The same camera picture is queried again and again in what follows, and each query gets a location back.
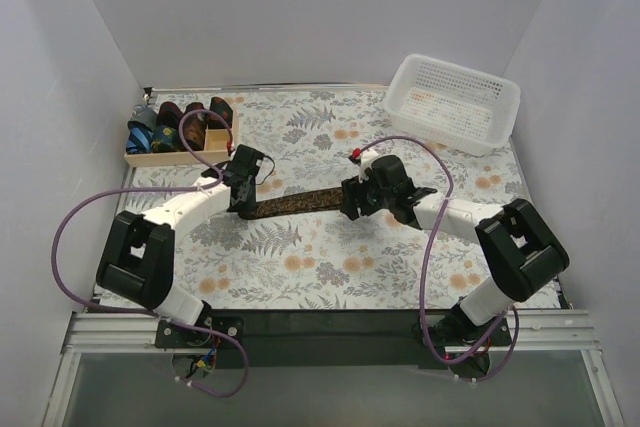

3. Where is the purple cable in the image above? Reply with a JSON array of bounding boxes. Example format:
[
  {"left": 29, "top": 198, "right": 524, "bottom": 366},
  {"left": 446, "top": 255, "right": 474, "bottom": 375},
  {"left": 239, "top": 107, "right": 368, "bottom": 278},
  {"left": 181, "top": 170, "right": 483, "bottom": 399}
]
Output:
[
  {"left": 50, "top": 109, "right": 250, "bottom": 397},
  {"left": 357, "top": 135, "right": 519, "bottom": 384}
]

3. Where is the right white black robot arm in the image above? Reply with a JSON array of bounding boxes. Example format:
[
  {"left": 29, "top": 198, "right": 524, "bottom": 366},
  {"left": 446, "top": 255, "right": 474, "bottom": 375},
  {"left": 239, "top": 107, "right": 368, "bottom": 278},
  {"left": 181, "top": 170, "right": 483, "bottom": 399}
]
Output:
[{"left": 341, "top": 151, "right": 570, "bottom": 345}]

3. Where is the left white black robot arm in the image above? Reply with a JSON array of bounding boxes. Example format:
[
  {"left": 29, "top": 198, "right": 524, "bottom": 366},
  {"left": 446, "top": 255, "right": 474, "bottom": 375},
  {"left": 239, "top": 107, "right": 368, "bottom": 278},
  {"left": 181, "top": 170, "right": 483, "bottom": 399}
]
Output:
[{"left": 96, "top": 145, "right": 266, "bottom": 347}]

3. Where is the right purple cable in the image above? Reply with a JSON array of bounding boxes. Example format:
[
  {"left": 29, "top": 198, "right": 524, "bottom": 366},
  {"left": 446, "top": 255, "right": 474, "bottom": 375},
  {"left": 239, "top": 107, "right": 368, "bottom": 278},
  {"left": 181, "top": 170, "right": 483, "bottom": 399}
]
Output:
[{"left": 357, "top": 135, "right": 519, "bottom": 384}]

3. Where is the aluminium frame rail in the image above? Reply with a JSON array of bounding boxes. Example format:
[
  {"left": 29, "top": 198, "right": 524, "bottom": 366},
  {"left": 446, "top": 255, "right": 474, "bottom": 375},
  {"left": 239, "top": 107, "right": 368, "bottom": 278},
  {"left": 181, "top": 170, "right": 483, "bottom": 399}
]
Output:
[{"left": 44, "top": 309, "right": 625, "bottom": 426}]

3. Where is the brown patterned rolled tie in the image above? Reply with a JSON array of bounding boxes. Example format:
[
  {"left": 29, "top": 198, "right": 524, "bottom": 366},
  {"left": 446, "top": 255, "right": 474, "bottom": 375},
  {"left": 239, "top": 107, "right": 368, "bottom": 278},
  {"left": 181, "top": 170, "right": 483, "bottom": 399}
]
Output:
[{"left": 182, "top": 102, "right": 206, "bottom": 151}]

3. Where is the black tie with gold keys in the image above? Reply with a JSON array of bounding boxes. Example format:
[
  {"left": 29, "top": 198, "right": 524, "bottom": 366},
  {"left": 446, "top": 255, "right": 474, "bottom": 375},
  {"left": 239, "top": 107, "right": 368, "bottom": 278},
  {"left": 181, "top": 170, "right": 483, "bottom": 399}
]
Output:
[{"left": 238, "top": 187, "right": 344, "bottom": 220}]

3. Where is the grey rolled tie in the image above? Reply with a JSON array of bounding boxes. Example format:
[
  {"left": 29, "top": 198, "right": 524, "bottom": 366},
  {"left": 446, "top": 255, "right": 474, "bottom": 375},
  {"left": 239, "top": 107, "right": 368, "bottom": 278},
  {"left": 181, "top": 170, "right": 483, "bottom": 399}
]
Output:
[{"left": 127, "top": 105, "right": 157, "bottom": 131}]

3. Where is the black orange-dotted rolled tie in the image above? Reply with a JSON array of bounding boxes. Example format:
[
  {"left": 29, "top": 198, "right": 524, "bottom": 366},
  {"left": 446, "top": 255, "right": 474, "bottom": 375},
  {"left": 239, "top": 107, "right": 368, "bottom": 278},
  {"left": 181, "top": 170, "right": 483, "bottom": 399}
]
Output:
[{"left": 207, "top": 96, "right": 234, "bottom": 130}]

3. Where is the blue striped rolled tie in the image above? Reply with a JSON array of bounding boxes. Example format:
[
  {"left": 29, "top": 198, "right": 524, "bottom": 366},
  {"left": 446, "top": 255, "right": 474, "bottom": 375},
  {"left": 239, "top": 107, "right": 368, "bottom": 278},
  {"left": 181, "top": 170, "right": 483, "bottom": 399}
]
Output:
[{"left": 125, "top": 122, "right": 153, "bottom": 155}]

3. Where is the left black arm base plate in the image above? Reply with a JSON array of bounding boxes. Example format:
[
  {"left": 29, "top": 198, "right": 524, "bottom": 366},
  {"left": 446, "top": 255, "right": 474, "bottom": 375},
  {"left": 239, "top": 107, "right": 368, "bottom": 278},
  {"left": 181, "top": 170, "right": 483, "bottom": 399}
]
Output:
[{"left": 154, "top": 316, "right": 244, "bottom": 349}]

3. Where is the white plastic perforated basket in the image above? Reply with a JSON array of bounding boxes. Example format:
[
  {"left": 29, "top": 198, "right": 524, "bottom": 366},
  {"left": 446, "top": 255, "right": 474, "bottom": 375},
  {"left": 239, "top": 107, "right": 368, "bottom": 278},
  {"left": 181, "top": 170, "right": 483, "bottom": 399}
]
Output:
[{"left": 382, "top": 54, "right": 521, "bottom": 156}]

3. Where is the floral patterned table mat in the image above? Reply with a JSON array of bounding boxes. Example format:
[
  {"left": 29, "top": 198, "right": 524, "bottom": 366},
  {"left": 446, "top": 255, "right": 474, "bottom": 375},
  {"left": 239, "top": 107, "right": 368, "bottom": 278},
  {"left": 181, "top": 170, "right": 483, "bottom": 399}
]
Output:
[{"left": 99, "top": 88, "right": 571, "bottom": 311}]

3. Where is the wooden compartment tray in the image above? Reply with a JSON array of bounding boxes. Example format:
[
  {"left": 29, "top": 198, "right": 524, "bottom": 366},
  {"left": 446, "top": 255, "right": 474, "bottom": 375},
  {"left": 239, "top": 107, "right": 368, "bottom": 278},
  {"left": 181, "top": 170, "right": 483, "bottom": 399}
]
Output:
[{"left": 124, "top": 108, "right": 240, "bottom": 168}]

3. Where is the navy yellow-dotted rolled tie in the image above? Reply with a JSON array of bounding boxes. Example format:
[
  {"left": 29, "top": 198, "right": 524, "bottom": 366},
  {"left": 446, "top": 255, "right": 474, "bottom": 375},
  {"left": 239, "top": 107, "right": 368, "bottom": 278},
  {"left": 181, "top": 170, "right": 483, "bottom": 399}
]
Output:
[{"left": 151, "top": 125, "right": 181, "bottom": 153}]

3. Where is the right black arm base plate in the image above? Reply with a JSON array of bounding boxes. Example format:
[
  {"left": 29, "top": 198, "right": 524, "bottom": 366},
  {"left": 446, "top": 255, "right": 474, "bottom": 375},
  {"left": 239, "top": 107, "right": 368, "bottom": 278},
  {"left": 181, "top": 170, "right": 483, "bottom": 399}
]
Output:
[{"left": 428, "top": 318, "right": 512, "bottom": 347}]

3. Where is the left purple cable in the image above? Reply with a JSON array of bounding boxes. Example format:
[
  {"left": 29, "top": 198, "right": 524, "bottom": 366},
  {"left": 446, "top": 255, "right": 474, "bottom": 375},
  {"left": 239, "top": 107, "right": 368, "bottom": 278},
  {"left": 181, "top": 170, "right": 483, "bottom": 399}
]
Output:
[{"left": 50, "top": 109, "right": 250, "bottom": 397}]

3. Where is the dark red rolled tie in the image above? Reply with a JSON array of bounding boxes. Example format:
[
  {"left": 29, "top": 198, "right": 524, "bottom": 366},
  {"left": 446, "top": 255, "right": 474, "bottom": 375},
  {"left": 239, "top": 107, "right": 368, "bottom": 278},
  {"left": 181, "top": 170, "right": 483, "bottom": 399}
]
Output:
[{"left": 156, "top": 101, "right": 184, "bottom": 130}]

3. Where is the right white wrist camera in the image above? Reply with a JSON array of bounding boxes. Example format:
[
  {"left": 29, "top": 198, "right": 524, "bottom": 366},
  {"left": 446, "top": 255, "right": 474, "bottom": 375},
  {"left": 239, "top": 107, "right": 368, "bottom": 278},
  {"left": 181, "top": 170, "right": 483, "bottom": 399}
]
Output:
[{"left": 349, "top": 148, "right": 380, "bottom": 183}]

